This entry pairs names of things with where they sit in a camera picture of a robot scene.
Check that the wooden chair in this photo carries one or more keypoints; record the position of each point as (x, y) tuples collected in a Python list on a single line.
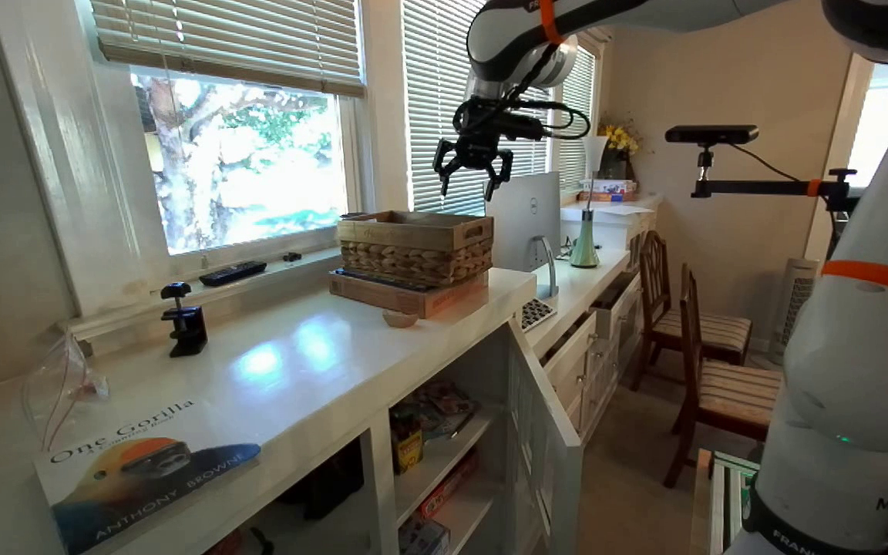
[(656, 279), (732, 397)]

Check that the blue shelf item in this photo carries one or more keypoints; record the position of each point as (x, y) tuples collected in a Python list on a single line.
[(417, 539)]

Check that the white window frame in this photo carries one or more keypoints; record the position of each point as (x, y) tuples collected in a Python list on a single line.
[(386, 125)]

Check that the white keyboard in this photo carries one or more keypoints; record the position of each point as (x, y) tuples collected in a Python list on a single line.
[(539, 315)]

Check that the colourful book stack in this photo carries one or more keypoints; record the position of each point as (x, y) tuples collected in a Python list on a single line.
[(445, 405)]

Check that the woven wicker basket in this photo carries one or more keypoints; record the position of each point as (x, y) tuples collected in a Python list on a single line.
[(414, 251)]

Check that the black remote control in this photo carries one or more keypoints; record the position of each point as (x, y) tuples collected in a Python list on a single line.
[(232, 272)]

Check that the white counter cabinet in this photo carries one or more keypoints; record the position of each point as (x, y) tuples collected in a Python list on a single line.
[(379, 483)]

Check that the white storage bin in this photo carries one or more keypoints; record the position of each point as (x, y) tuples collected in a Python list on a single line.
[(623, 216)]

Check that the yellow flower bouquet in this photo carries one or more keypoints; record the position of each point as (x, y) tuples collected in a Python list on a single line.
[(617, 144)]

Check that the small wooden piece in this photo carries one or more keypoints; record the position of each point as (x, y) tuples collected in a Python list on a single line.
[(400, 320)]

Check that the white horizontal window blind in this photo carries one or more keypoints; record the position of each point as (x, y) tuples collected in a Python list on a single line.
[(429, 81), (578, 156), (231, 40)]

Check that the white wall vent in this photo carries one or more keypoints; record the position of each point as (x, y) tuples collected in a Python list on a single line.
[(798, 289)]

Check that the pink item stack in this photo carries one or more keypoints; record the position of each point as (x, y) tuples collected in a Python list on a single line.
[(609, 190)]

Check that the white green framed panel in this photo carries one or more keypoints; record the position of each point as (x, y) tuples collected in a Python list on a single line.
[(732, 497)]

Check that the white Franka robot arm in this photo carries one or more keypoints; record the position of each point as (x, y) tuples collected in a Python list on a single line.
[(854, 391)]

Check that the One Gorilla picture book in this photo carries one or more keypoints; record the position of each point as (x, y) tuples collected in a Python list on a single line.
[(147, 473)]

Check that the yellow box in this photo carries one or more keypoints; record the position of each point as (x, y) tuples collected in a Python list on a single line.
[(407, 449)]

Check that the slanted book row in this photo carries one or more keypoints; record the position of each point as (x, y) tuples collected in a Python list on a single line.
[(448, 496)]

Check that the white glass cabinet door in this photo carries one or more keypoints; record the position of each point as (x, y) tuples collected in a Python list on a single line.
[(542, 451)]

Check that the black stereo camera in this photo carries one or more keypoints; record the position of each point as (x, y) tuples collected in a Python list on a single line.
[(711, 135)]

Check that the mint green bottle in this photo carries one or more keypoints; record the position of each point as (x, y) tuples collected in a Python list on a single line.
[(583, 249)]

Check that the clear plastic bag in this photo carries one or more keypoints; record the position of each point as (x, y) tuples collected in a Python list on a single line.
[(70, 387)]

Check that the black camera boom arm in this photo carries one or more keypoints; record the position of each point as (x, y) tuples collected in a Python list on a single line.
[(754, 190)]

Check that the silver computer monitor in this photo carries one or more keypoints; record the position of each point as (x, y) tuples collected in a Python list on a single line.
[(522, 221)]

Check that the small black sill object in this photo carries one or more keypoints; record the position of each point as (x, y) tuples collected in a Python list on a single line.
[(291, 258)]

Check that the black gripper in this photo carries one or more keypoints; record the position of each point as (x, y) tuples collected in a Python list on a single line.
[(482, 132)]

